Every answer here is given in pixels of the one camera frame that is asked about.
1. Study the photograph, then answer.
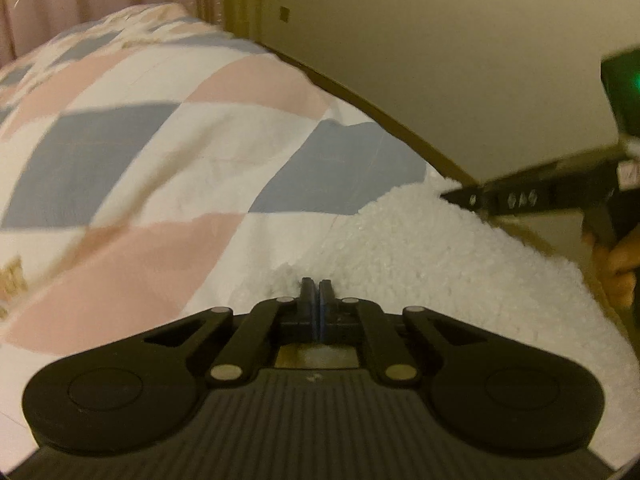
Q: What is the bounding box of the white fleece jacket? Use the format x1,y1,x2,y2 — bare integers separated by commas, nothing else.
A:
232,171,639,467

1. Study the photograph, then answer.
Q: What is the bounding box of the person's right hand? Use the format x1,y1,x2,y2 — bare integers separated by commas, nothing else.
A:
582,221,640,310

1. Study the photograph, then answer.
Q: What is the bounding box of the checkered pink grey quilt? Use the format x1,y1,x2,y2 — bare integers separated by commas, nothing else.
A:
1,4,427,470

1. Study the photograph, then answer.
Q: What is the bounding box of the white wall socket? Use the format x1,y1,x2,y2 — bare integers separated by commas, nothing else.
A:
279,6,291,23

